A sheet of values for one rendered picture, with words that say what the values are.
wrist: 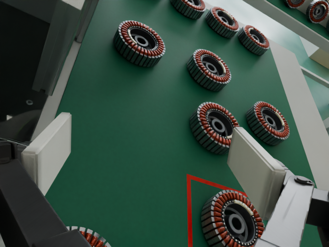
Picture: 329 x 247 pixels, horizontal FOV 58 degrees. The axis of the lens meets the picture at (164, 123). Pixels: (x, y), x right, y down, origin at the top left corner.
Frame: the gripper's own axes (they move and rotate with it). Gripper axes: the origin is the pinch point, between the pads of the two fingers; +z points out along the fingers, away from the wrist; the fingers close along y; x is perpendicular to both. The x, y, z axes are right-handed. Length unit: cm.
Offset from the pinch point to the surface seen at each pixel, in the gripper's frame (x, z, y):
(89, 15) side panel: 8.5, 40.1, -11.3
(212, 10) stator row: 15, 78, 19
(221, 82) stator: -3, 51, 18
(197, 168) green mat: -15.9, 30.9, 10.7
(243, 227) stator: -21.6, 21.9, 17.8
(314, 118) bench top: -13, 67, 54
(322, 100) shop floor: -42, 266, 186
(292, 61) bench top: 2, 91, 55
